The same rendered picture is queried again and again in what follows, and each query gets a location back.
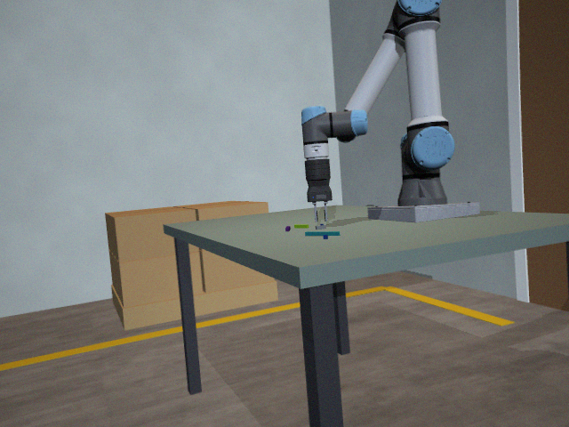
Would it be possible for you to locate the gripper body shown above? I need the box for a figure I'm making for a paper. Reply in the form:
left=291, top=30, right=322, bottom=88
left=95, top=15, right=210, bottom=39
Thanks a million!
left=303, top=143, right=333, bottom=202

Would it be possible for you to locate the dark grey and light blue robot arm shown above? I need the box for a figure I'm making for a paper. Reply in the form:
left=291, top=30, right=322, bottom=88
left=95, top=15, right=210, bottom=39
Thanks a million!
left=301, top=0, right=455, bottom=206

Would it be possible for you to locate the turquoise rod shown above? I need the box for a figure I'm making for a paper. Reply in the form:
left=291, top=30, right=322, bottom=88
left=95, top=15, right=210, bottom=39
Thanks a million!
left=305, top=231, right=340, bottom=236

